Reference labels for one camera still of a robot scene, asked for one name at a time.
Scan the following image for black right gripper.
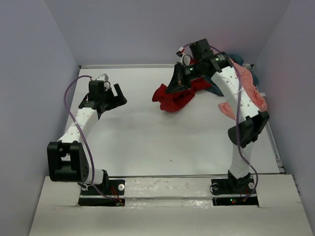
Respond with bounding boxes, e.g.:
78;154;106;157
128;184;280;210
166;61;208;94

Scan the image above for red t shirt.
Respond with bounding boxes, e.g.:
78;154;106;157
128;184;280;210
152;84;205;113

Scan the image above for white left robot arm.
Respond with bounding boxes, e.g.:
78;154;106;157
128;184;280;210
47;80;127;194

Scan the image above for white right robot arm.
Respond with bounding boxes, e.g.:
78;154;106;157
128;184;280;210
166;39;269;198

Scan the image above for teal blue t shirt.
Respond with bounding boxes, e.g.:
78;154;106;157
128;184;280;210
205;54;259;96

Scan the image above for pink t shirt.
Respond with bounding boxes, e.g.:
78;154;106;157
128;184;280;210
219;60;267;120

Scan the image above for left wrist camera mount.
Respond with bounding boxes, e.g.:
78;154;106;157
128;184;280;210
97;73;109;82

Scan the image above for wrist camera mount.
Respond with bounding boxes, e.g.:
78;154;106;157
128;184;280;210
176;47;192;66
97;73;109;82

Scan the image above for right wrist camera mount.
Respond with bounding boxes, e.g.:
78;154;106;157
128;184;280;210
176;47;192;66

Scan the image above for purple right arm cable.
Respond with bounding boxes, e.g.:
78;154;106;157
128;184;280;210
182;43;259;205

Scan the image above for aluminium back table rail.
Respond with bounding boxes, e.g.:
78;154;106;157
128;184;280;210
78;63;255;69

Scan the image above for aluminium table rail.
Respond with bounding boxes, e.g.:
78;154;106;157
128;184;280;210
109;174;228;178
78;63;255;69
266;121;286;174

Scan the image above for aluminium front table rail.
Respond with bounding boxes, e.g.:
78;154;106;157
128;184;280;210
109;174;228;178

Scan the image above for aluminium right table rail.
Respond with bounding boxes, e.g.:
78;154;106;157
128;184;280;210
266;121;286;174

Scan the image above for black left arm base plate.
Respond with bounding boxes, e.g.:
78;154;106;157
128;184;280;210
78;178;126;207

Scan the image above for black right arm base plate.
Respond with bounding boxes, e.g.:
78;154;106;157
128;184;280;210
209;178;259;207

